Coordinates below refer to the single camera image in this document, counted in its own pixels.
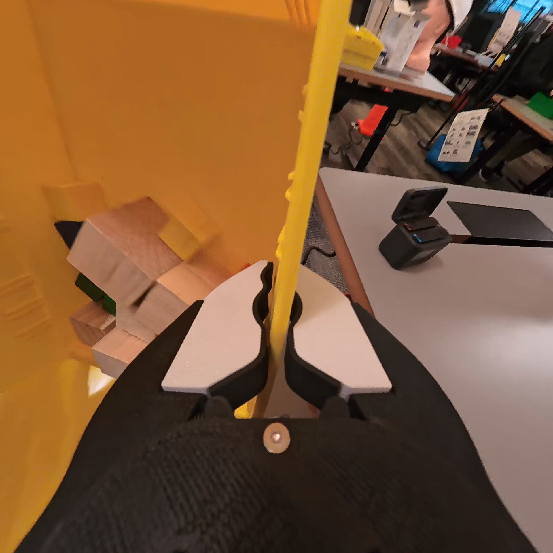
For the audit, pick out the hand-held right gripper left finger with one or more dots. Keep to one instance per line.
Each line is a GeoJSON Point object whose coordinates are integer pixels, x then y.
{"type": "Point", "coordinates": [211, 341]}

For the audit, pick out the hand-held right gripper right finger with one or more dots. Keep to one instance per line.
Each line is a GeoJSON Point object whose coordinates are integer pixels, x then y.
{"type": "Point", "coordinates": [337, 345]}

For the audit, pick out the pile of wooden cubes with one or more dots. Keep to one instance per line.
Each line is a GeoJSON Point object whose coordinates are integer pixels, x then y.
{"type": "Point", "coordinates": [129, 246]}

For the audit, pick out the yellow plastic box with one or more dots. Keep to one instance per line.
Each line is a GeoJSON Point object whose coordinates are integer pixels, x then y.
{"type": "Point", "coordinates": [173, 108]}

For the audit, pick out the white carton box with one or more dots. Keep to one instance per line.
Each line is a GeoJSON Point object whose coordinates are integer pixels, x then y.
{"type": "Point", "coordinates": [401, 34]}

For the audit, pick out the black battery charging case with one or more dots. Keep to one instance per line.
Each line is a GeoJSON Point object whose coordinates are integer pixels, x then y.
{"type": "Point", "coordinates": [410, 252]}

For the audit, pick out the black flat pad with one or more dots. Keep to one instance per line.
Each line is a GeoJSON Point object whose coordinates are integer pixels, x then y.
{"type": "Point", "coordinates": [497, 222]}

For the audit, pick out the blue storage bin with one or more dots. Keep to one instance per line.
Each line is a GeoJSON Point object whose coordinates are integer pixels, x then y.
{"type": "Point", "coordinates": [436, 157]}

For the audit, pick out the printed paper sheet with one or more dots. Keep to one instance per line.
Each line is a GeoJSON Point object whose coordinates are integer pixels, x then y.
{"type": "Point", "coordinates": [464, 136]}

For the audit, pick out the grey table with black legs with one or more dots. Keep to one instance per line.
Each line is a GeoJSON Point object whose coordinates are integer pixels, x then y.
{"type": "Point", "coordinates": [406, 82]}

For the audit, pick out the wooden edged table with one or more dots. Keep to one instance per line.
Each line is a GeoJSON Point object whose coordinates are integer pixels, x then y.
{"type": "Point", "coordinates": [527, 116]}

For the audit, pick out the black tripod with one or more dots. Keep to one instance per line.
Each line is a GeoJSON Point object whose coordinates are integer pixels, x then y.
{"type": "Point", "coordinates": [488, 82]}

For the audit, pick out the green storage bin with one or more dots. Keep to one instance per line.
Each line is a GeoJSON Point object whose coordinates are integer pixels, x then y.
{"type": "Point", "coordinates": [542, 106]}

